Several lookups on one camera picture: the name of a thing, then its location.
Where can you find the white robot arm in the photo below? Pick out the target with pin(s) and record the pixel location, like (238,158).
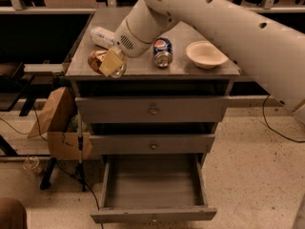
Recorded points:
(272,54)

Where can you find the brown rounded object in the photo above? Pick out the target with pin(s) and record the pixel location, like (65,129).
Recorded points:
(13,214)

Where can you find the blue pepsi can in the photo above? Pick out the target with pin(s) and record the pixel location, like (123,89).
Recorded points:
(162,52)

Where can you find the grey middle drawer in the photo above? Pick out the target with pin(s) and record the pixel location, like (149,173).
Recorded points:
(150,144)

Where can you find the grey top drawer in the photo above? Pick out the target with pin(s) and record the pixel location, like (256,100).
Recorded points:
(152,109)

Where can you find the grey open bottom drawer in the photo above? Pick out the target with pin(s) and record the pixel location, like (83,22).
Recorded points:
(152,188)

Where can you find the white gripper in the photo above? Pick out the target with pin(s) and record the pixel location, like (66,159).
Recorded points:
(132,43)

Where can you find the clear plastic cup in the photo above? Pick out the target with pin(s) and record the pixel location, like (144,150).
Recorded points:
(32,164)

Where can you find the black tripod stand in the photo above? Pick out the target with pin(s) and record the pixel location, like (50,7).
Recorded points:
(80,167)

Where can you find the white paper bowl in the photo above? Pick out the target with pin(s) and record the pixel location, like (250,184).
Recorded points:
(205,55)

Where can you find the clear plastic water bottle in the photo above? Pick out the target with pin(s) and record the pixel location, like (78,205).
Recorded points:
(102,37)

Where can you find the brown cardboard box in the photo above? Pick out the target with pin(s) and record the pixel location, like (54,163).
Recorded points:
(54,120)

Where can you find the grey drawer cabinet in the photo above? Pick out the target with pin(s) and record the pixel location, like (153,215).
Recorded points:
(142,78)

